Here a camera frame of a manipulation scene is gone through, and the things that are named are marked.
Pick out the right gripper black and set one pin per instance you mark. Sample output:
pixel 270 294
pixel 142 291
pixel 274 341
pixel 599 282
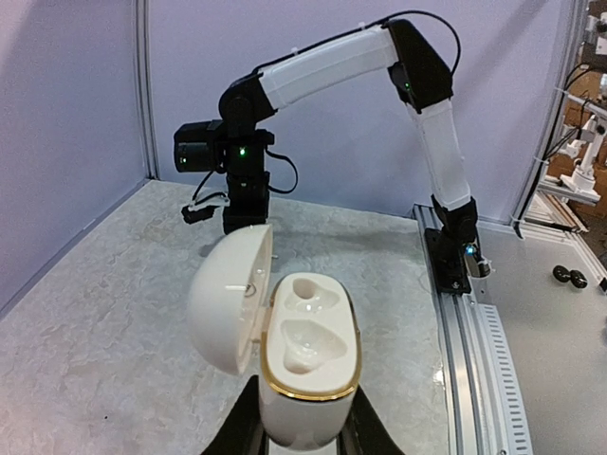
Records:
pixel 249 201

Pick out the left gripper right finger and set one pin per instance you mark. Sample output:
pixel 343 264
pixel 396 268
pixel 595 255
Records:
pixel 363 432

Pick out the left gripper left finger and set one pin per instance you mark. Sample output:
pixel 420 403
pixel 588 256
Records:
pixel 242 433

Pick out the white earbud charging case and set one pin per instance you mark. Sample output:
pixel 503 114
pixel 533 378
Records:
pixel 304 328

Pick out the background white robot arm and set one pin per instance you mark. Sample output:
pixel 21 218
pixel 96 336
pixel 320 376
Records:
pixel 582 181

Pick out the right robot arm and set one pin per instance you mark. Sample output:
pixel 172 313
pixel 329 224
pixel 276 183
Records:
pixel 362 97

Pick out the black wheels pair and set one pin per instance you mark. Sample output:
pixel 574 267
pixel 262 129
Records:
pixel 574 276

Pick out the aluminium front rail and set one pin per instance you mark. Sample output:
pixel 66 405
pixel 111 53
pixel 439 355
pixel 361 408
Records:
pixel 485 406

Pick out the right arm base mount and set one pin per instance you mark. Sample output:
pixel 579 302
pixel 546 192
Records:
pixel 449 271

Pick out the left aluminium frame post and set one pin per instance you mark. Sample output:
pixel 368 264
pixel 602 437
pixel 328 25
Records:
pixel 145 104

